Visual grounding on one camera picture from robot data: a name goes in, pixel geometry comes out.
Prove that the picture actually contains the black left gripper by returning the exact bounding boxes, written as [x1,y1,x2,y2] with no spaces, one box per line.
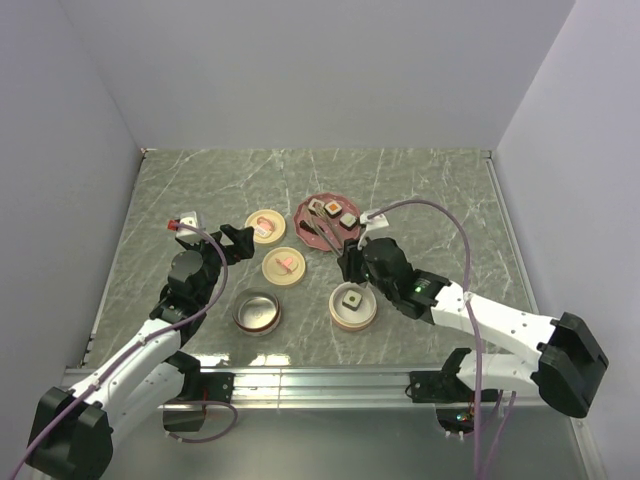
[182,224,253,305]

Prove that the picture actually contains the green sushi roll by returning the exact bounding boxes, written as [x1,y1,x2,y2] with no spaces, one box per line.
[341,289,362,311]

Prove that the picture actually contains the yellow sushi roll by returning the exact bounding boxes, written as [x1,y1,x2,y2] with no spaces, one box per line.
[339,212,358,231]

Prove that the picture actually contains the black seaweed piece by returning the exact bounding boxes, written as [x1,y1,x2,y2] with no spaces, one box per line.
[299,220,318,235]

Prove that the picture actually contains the steel food tongs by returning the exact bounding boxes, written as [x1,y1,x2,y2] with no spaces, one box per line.
[307,205,344,257]

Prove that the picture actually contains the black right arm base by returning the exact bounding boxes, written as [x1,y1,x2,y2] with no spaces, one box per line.
[405,348,472,404]

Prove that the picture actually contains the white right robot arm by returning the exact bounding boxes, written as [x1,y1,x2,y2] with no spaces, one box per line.
[338,238,609,418]

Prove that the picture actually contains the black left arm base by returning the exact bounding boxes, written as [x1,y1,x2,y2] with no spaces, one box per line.
[165,351,235,403]

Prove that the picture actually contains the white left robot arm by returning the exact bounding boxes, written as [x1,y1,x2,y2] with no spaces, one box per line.
[22,220,255,479]

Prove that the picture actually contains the cream round lunch container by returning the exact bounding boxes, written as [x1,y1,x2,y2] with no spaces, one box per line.
[328,282,377,331]

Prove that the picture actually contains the cream lid with label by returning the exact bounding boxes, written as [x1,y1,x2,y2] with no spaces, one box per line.
[245,209,286,245]

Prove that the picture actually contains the pink dotted plate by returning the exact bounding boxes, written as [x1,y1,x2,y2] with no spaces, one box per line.
[293,192,361,252]

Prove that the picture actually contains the steel round container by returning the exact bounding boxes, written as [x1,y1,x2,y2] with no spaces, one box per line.
[232,288,282,336]

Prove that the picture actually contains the orange centre sushi roll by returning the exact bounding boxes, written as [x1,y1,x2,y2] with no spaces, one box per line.
[324,200,342,218]

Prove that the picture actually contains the red centre sushi roll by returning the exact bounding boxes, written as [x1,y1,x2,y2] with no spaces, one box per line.
[308,198,325,216]

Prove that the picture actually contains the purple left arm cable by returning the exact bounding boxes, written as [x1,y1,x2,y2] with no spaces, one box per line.
[9,224,239,479]

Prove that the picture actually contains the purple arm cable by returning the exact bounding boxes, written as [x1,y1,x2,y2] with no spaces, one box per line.
[367,198,519,480]
[9,224,239,479]

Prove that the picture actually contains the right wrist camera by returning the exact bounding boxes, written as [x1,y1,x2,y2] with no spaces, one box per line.
[359,210,389,238]

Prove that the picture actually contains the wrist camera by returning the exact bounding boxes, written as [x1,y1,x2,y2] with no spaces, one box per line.
[167,211,204,244]
[359,210,389,238]

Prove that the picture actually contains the cream lid pink handle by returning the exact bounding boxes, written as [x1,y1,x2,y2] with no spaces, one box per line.
[262,247,306,287]

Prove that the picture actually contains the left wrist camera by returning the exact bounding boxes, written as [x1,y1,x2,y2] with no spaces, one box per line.
[167,211,204,244]

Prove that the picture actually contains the aluminium front rail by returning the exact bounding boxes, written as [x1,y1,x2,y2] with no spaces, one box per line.
[54,364,585,412]

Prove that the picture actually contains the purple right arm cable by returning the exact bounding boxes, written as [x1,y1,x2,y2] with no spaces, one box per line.
[367,198,519,480]

